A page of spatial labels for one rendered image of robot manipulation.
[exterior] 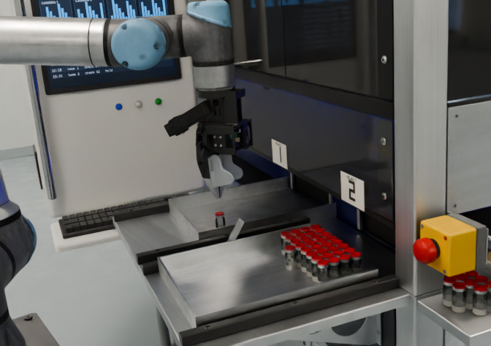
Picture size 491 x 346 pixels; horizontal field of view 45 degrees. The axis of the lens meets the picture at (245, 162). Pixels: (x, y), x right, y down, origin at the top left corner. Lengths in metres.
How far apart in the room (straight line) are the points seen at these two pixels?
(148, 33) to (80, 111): 0.92
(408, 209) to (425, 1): 0.34
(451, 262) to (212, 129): 0.46
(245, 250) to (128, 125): 0.72
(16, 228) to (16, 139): 5.22
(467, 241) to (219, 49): 0.51
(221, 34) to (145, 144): 0.86
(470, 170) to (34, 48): 0.73
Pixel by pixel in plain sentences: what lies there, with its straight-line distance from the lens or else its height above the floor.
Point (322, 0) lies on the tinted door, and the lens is 1.22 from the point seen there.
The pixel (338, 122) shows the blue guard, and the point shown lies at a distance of 1.19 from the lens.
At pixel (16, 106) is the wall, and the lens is 6.39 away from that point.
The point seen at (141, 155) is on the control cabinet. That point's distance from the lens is 1.87.
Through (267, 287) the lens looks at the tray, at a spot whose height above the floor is 0.88.
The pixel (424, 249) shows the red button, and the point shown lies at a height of 1.01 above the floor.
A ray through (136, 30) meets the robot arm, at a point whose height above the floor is 1.36.
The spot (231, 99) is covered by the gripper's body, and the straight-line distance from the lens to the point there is 1.06.
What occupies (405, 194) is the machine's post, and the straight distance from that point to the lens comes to 1.04.
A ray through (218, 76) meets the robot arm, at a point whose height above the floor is 1.27.
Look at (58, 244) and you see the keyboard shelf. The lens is 1.67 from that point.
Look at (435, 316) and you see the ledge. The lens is 1.06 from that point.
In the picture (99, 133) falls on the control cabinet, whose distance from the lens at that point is 1.83.
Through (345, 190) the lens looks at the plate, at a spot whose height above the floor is 1.01.
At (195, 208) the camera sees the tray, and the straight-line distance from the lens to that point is 1.55.
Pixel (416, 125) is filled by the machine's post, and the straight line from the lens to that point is 0.98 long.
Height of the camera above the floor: 1.40
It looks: 15 degrees down
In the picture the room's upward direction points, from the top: 4 degrees counter-clockwise
